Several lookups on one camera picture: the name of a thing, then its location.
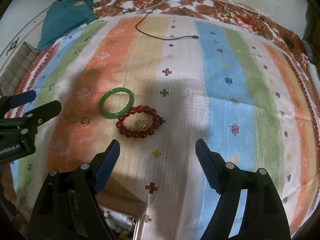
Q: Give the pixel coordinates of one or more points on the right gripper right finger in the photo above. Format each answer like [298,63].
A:
[264,214]

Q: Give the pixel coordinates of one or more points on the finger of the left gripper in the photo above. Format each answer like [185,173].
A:
[22,99]
[43,113]

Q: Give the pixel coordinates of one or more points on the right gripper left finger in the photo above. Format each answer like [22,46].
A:
[66,206]

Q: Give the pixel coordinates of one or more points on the green jade bangle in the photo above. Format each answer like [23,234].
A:
[115,103]

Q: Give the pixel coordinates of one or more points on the wooden jewelry box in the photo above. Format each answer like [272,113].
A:
[124,211]

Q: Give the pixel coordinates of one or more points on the grey striped cushion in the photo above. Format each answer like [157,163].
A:
[17,68]

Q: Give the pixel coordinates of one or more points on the teal pillow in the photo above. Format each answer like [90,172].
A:
[63,17]

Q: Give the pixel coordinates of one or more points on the striped colourful blanket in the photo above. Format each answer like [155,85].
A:
[165,92]

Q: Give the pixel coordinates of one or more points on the brown floral bedsheet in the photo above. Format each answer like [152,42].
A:
[200,7]

